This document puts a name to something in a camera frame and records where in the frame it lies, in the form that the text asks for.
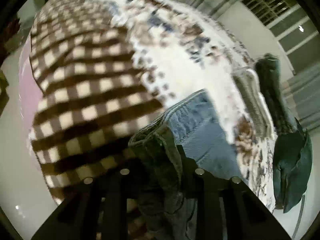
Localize blue denim jeans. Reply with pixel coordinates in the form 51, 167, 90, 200
129, 90, 241, 239

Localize dark green plush blanket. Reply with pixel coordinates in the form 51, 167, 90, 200
273, 122, 312, 213

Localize folded grey white pants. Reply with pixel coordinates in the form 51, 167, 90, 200
232, 67, 276, 139

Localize floral bedspread with checked border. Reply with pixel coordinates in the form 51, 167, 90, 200
29, 0, 277, 210

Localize right grey-green curtain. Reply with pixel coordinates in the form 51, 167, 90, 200
282, 64, 320, 132

